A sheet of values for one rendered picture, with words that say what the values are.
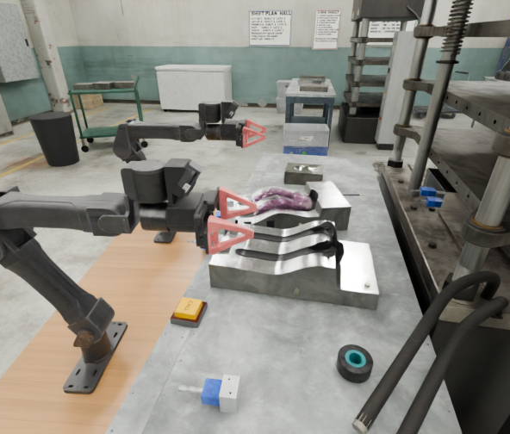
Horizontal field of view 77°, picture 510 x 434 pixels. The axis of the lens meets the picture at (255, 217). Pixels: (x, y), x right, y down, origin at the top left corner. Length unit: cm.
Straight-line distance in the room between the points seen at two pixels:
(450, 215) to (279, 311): 86
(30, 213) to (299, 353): 66
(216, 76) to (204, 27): 133
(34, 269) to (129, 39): 841
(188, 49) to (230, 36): 104
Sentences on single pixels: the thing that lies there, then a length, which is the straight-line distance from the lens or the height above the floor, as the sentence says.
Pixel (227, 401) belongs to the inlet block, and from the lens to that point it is 76.
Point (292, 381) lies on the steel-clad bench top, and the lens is 83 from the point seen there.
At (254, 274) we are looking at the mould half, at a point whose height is 87.
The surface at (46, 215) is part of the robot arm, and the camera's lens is 69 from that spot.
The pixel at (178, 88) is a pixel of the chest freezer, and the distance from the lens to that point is 772.
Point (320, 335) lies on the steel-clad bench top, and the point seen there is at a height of 80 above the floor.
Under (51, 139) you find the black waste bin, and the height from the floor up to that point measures 37.
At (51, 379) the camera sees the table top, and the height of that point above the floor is 80.
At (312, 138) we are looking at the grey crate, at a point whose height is 33.
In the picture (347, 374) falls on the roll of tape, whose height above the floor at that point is 82.
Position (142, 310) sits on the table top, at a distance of 103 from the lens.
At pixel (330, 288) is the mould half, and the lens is 97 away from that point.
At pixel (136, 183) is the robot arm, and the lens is 58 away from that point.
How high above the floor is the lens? 149
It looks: 29 degrees down
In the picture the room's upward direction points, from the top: straight up
